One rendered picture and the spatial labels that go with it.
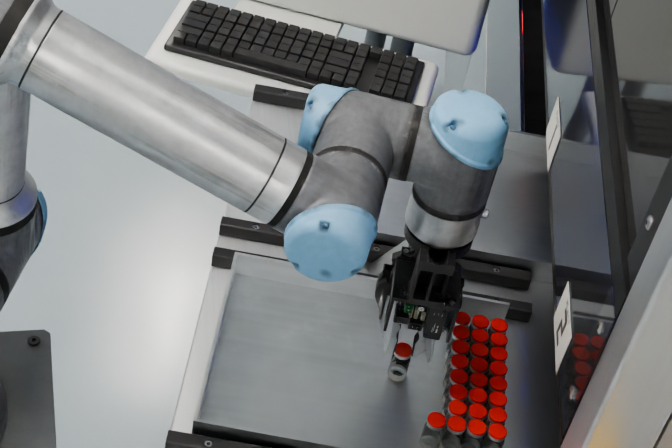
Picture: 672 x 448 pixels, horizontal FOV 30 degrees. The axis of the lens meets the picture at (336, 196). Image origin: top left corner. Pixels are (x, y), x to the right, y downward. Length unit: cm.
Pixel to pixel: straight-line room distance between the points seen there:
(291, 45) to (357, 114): 86
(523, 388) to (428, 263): 31
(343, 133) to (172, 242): 170
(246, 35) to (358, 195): 96
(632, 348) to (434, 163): 25
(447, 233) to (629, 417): 24
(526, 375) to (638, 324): 43
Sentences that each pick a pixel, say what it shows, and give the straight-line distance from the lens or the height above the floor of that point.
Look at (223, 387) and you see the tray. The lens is 143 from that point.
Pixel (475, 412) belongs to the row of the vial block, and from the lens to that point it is 140.
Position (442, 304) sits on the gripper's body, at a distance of 129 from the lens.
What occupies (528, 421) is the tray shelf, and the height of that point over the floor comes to 88.
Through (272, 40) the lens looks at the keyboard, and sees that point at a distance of 203.
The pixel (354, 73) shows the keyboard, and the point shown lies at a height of 83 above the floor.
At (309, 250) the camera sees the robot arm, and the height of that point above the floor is 124.
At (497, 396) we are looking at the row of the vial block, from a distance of 143.
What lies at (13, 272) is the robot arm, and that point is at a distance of 143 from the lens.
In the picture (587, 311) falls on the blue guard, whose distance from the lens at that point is 130.
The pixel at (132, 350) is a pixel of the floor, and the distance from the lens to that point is 261.
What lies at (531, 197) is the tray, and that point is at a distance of 175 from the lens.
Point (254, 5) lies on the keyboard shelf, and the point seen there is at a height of 80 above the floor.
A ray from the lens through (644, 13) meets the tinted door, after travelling 135.
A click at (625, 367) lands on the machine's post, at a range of 115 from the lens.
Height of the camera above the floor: 199
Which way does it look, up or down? 42 degrees down
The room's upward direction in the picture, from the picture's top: 11 degrees clockwise
